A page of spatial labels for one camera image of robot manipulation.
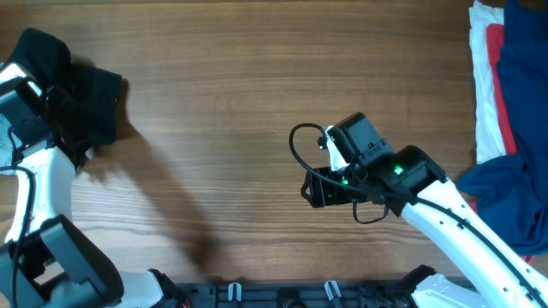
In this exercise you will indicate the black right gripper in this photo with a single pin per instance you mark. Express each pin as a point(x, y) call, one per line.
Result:
point(319, 186)

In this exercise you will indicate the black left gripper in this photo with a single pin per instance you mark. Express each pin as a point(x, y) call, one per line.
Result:
point(60, 115)

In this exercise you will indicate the black shorts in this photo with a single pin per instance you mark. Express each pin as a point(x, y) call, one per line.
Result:
point(49, 61)

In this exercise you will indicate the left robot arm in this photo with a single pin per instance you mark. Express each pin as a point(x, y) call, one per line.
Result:
point(46, 261)

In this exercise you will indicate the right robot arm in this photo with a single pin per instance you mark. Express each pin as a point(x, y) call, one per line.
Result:
point(408, 183)

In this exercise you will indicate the folded light blue jeans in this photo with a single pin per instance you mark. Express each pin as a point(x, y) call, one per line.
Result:
point(6, 153)

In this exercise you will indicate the white garment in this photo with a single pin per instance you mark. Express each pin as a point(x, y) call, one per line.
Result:
point(488, 136)

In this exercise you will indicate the navy blue garment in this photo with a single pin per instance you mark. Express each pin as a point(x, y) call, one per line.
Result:
point(512, 189)

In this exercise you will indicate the red garment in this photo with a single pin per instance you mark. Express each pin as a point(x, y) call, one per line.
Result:
point(494, 45)

